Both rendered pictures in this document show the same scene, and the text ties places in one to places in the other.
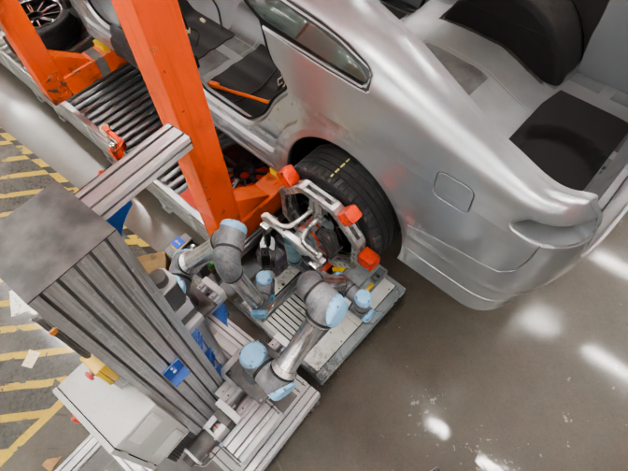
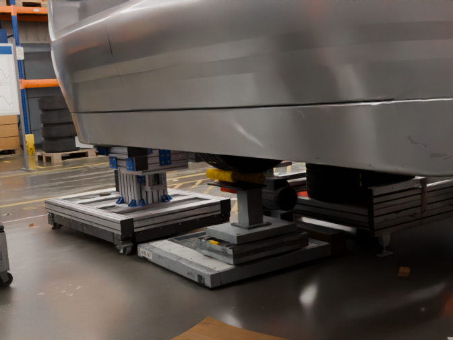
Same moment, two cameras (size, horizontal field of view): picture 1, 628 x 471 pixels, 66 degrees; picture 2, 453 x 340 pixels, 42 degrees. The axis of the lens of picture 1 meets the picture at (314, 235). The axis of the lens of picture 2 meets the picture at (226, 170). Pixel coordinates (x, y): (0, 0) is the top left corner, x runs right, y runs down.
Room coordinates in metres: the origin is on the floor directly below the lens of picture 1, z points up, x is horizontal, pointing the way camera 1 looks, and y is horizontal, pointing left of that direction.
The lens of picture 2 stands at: (2.00, -3.28, 0.94)
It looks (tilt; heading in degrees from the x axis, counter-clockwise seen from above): 7 degrees down; 101
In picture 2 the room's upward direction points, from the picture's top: 4 degrees counter-clockwise
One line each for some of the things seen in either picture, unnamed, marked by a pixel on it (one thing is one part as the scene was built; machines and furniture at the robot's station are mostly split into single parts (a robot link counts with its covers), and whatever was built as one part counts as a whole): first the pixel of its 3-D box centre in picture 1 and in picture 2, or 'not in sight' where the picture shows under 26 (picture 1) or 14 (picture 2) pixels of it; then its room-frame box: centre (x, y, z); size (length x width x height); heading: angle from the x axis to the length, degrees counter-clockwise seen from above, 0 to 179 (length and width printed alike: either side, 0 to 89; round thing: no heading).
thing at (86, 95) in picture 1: (173, 143); (448, 193); (2.77, 1.08, 0.14); 2.47 x 0.85 x 0.27; 44
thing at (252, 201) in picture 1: (264, 187); not in sight; (1.80, 0.27, 0.69); 0.52 x 0.17 x 0.35; 134
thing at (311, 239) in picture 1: (311, 234); not in sight; (1.35, 0.01, 0.85); 0.21 x 0.14 x 0.14; 134
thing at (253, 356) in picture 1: (255, 359); not in sight; (0.66, 0.28, 0.98); 0.13 x 0.12 x 0.14; 40
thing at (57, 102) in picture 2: not in sight; (79, 126); (-2.51, 6.60, 0.55); 1.40 x 0.80 x 1.09; 50
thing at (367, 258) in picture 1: (368, 259); not in sight; (1.18, -0.27, 0.85); 0.09 x 0.08 x 0.07; 44
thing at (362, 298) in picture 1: (360, 298); not in sight; (0.92, -0.19, 0.95); 0.11 x 0.08 x 0.11; 40
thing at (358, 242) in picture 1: (321, 225); not in sight; (1.40, -0.04, 0.85); 0.54 x 0.07 x 0.54; 44
